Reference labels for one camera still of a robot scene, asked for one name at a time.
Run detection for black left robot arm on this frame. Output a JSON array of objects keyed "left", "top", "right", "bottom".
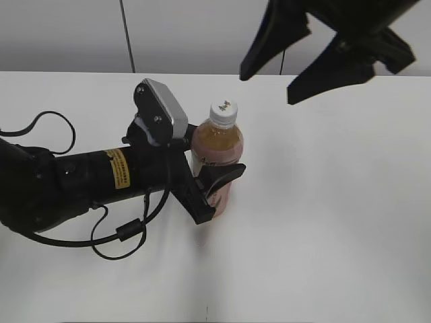
[{"left": 1, "top": 125, "right": 246, "bottom": 233}]

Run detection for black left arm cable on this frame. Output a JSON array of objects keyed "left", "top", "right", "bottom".
[{"left": 0, "top": 111, "right": 171, "bottom": 260}]

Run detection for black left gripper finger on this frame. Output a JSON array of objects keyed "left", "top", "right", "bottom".
[
  {"left": 195, "top": 164, "right": 246, "bottom": 198},
  {"left": 186, "top": 124, "right": 197, "bottom": 139}
]

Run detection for white bottle cap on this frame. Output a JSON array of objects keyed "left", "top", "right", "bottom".
[{"left": 209, "top": 100, "right": 238, "bottom": 129}]

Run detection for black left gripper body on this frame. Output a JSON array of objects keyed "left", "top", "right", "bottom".
[{"left": 123, "top": 122, "right": 215, "bottom": 225}]

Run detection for black hanging cable left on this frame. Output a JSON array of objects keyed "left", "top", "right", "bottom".
[{"left": 119, "top": 0, "right": 137, "bottom": 73}]

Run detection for pink peach tea bottle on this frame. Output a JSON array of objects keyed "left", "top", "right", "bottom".
[{"left": 190, "top": 117, "right": 244, "bottom": 217}]

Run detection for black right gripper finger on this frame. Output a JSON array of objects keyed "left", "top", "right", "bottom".
[
  {"left": 240, "top": 0, "right": 310, "bottom": 81},
  {"left": 287, "top": 34, "right": 375, "bottom": 104}
]

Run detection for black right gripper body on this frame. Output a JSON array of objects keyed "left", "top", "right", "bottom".
[{"left": 304, "top": 1, "right": 418, "bottom": 74}]

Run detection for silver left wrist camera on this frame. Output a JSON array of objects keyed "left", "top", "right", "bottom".
[{"left": 133, "top": 78, "right": 189, "bottom": 147}]

